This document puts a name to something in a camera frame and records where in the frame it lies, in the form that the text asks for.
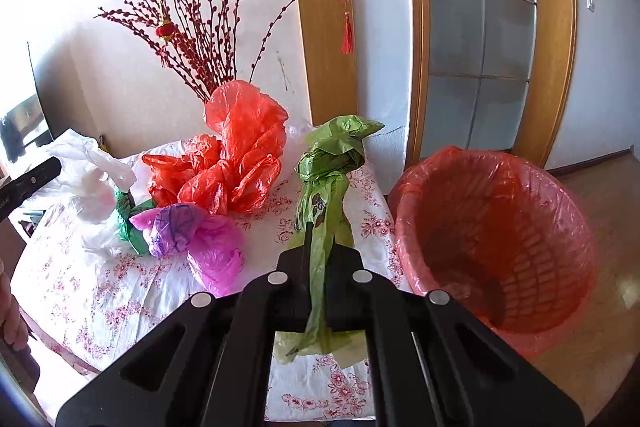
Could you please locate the large red plastic bag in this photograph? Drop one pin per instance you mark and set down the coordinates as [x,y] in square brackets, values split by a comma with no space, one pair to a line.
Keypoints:
[250,132]

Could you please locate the person's left hand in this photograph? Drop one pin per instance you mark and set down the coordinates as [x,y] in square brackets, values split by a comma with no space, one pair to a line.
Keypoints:
[12,327]

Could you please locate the pink purple plastic bag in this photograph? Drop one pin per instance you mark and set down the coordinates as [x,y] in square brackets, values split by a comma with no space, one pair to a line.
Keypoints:
[215,247]

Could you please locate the red plastic basket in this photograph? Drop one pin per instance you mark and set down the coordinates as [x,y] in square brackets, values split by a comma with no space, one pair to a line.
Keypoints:
[505,277]

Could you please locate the small red plastic bag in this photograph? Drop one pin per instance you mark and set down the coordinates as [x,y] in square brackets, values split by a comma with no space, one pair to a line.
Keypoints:
[175,172]

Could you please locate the dark green plastic bag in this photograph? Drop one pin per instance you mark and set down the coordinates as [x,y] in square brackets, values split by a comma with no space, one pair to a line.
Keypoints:
[127,227]

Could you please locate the light green plastic bag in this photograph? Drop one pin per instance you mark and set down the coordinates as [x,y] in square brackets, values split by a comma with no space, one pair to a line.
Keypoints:
[320,217]

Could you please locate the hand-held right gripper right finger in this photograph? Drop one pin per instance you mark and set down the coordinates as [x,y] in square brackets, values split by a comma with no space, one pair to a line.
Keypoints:
[347,267]

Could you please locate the floral white tablecloth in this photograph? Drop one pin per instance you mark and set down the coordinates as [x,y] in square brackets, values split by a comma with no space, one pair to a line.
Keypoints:
[100,287]

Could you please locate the white plastic bag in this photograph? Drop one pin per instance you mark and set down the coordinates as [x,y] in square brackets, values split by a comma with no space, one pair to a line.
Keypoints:
[95,187]

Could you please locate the red berry branches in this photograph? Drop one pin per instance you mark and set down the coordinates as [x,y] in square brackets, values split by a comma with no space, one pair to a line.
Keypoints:
[200,32]

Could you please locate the wooden frame panel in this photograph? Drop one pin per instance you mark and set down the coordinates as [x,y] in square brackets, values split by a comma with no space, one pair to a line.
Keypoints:
[320,7]

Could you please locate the frosted glass door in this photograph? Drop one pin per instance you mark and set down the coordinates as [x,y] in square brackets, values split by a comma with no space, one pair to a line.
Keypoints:
[480,32]

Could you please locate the small red lantern ornament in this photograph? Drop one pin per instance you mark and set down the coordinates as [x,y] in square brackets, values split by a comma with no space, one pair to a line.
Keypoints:
[165,31]

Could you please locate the black flat television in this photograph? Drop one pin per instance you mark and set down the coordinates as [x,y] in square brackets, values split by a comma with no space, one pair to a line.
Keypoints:
[25,117]

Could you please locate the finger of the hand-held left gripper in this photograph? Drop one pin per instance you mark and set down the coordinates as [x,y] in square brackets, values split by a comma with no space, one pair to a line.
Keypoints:
[30,179]

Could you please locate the red lined waste basket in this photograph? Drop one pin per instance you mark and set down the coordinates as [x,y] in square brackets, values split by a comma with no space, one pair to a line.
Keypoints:
[565,227]

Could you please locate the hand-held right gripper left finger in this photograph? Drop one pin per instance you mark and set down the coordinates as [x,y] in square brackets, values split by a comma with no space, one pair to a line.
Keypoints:
[295,267]

